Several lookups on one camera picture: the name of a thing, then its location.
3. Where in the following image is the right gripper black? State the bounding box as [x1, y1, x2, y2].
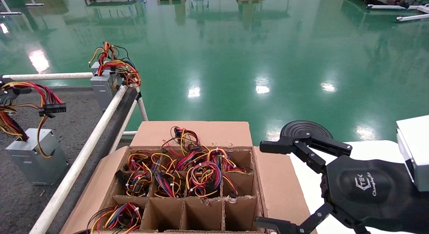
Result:
[254, 129, 429, 234]

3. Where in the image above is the power supply with coloured wires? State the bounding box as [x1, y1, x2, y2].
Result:
[0, 81, 69, 186]
[116, 169, 153, 197]
[185, 160, 223, 198]
[127, 151, 168, 172]
[160, 126, 217, 171]
[86, 202, 143, 234]
[152, 170, 186, 198]
[89, 41, 142, 111]

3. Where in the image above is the open cardboard box with dividers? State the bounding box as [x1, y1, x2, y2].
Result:
[60, 121, 317, 234]

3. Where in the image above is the black round disc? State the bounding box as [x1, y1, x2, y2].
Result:
[280, 120, 334, 144]

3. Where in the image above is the white conveyor support tube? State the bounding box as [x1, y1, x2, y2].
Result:
[134, 87, 148, 122]
[109, 98, 138, 154]

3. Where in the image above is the dark grey conveyor belt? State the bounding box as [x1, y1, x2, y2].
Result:
[0, 86, 138, 234]

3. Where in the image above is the white robot stand frame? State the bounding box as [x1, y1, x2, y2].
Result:
[367, 3, 429, 21]

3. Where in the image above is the long white conveyor rail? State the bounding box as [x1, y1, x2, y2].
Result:
[29, 85, 129, 234]

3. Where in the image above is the white metal floor frame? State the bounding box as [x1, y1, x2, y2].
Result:
[0, 0, 45, 15]

